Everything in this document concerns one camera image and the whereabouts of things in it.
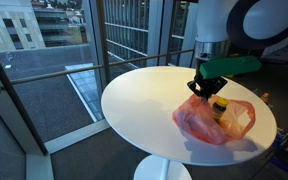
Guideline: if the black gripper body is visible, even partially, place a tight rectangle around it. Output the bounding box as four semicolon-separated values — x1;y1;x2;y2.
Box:
187;76;227;99

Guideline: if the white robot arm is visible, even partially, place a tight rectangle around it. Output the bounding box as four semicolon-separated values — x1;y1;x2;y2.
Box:
188;0;288;99

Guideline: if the round white table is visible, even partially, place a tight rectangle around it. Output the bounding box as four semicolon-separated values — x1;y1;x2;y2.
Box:
101;66;277;180

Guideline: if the dark bottle yellow cap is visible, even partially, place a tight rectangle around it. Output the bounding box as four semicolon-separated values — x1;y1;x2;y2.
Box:
212;97;228;122

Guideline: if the orange plastic bag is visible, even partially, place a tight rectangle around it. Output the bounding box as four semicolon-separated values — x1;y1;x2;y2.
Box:
172;94;256;145

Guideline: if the metal window railing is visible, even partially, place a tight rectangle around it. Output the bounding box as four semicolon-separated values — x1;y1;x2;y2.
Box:
0;48;197;134

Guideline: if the small orange cap bottle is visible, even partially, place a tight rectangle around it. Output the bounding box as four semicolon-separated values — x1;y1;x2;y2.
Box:
261;93;269;105

